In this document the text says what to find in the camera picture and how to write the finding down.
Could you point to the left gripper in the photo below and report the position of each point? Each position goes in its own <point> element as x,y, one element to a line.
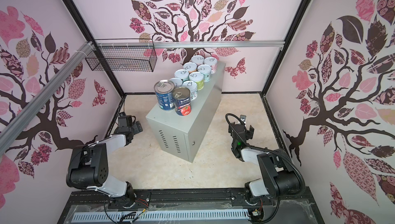
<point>137,127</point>

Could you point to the yellow labelled can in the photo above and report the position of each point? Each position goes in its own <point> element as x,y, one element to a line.
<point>177,82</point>

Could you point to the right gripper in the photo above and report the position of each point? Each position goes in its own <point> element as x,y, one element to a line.
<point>249,134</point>

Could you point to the small light blue can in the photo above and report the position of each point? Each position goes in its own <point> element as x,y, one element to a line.
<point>182,74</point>

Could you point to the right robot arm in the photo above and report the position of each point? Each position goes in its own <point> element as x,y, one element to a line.
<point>279,176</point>

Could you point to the black right corner post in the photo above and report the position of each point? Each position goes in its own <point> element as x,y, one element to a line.
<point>302,8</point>

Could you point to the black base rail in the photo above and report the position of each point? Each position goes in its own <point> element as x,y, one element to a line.
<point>236,197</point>

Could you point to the grey teal can front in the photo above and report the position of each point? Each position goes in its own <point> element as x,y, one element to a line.
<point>205,70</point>

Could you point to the green labelled can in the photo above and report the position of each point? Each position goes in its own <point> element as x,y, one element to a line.
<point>198,78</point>

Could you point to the black wire mesh basket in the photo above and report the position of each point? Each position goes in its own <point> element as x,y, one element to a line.
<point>137,55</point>

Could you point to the pink white labelled can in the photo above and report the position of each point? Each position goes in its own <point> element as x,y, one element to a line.
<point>212,62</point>

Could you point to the brown labelled can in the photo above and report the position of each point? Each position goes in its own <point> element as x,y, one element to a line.
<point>181,99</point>

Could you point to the tall blue labelled can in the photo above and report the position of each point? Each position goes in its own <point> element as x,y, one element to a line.
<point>163,90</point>

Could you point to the back aluminium rail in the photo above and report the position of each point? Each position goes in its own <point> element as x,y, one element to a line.
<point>207,44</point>

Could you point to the left aluminium rail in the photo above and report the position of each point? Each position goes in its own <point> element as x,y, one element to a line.
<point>12,131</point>

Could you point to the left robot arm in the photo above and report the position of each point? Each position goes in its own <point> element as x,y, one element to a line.
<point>89,170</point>

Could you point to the orange labelled can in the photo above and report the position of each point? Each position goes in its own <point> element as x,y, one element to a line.
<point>190,67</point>

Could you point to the aluminium rail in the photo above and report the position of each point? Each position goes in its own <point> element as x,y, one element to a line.
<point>207,44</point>
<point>12,131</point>

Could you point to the black corner frame post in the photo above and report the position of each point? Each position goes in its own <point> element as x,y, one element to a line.
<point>74,12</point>

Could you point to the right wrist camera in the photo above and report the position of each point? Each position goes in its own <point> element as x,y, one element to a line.
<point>243,119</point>

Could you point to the white slotted cable duct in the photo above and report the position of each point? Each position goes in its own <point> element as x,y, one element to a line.
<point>160,216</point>

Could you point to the grey metal cabinet box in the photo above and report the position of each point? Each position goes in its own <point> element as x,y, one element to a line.
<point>182,136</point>

